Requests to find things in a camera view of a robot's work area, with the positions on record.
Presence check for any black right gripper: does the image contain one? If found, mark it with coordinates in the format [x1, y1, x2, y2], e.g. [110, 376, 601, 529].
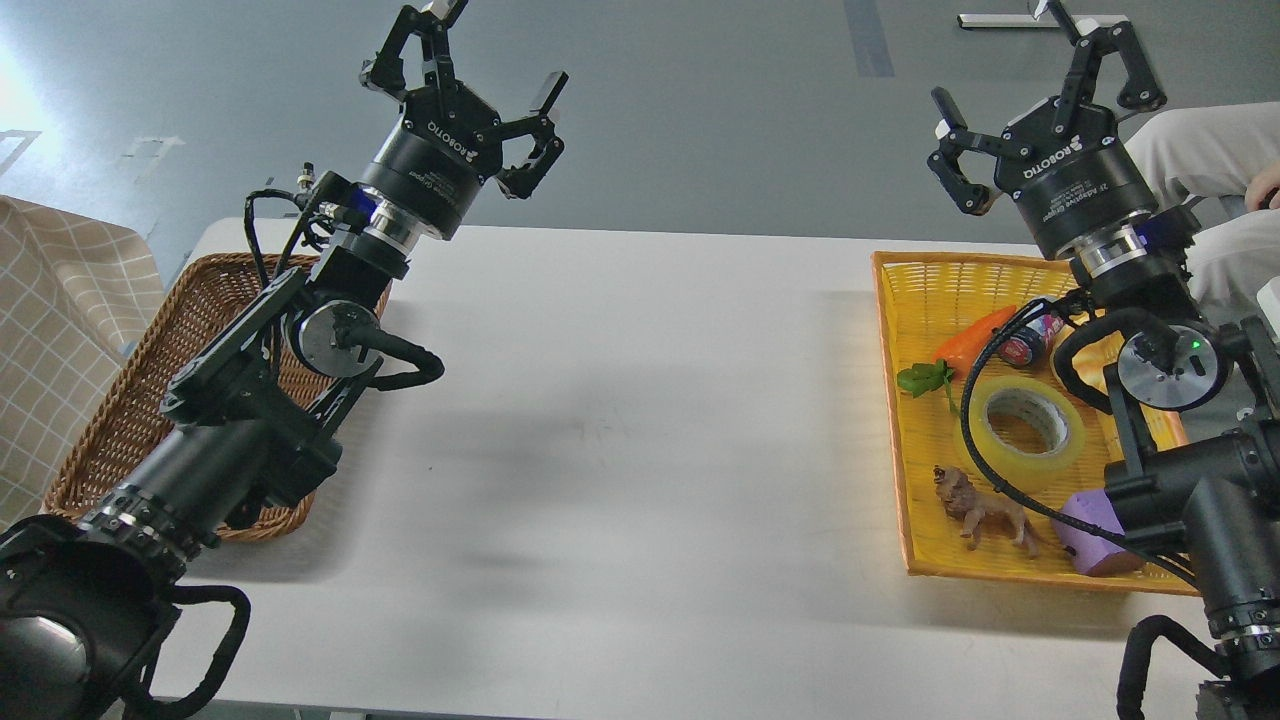
[927, 0, 1169, 263]

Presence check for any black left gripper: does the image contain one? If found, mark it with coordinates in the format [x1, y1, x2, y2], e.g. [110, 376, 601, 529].
[357, 0, 570, 242]

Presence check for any yellow tape roll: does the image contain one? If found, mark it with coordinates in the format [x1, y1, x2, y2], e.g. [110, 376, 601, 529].
[970, 375, 1085, 495]

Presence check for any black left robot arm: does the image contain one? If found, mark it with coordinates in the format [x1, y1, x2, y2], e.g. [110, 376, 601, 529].
[3, 1, 568, 719]

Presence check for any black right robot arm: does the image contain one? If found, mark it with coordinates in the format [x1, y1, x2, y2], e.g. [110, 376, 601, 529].
[928, 1, 1279, 719]

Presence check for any small soda can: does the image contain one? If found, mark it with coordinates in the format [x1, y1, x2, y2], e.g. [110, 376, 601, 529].
[996, 313, 1064, 369]

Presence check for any orange toy carrot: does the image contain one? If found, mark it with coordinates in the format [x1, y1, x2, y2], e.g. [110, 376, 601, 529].
[895, 305, 1018, 416]

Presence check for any yellow plastic basket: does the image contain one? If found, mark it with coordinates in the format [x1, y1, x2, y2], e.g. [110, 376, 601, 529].
[872, 251, 1192, 596]

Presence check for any brown toy lion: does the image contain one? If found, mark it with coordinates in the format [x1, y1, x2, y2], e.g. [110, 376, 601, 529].
[932, 465, 1041, 559]

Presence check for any purple foam block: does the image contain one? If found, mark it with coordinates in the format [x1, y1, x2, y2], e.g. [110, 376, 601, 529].
[1050, 488, 1147, 578]

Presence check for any beige checkered cloth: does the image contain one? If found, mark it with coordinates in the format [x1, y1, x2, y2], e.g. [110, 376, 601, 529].
[1, 196, 165, 527]

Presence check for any brown wicker basket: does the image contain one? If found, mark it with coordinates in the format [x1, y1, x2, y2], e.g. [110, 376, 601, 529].
[44, 252, 355, 542]

